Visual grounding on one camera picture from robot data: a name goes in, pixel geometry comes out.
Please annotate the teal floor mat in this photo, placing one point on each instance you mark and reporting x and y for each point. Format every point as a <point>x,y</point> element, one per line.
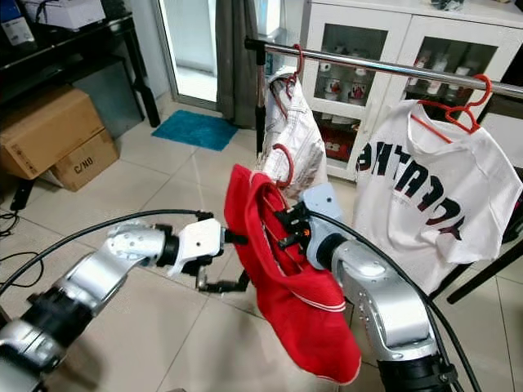
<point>196,129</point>

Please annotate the black metal rack base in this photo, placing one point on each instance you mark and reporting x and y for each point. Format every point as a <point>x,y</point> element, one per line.
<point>486,273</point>

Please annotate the large cardboard box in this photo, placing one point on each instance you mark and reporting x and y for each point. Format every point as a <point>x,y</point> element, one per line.
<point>49,131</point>

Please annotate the grey curtain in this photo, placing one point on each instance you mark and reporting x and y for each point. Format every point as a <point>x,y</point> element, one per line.
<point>237,57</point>

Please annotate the red plastic hanger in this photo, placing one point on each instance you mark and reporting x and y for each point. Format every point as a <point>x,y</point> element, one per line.
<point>489,90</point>
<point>299,61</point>
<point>291,166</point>

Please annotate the small lettered cardboard box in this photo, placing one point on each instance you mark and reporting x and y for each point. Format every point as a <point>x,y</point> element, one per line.
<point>86,167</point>

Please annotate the white box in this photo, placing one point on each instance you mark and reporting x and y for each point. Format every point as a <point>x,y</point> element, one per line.
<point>65,12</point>

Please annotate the white T-shirt black print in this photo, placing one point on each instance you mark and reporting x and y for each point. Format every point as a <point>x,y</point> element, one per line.
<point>441,155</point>

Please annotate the black table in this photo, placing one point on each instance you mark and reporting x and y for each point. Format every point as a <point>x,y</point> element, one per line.
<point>82,45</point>

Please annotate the red polo shirt white trim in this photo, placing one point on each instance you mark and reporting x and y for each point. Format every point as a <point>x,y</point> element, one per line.
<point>294,310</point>

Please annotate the glass door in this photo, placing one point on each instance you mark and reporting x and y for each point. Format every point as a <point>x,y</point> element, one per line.
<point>188,41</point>

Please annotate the chrome clothes rack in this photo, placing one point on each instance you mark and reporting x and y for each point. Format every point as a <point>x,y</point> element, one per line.
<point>376,65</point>

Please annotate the black power adapter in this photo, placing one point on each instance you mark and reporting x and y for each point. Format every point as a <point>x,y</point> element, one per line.
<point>23,196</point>

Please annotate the white glass door cabinet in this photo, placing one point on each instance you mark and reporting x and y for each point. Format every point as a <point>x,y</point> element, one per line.
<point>392,24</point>

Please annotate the blue white carton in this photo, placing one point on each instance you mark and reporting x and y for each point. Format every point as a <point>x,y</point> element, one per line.
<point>16,28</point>

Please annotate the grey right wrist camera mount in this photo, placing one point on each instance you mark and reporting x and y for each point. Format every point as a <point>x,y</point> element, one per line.
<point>319,200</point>

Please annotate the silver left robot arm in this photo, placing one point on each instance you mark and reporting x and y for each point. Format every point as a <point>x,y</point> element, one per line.
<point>98,286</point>

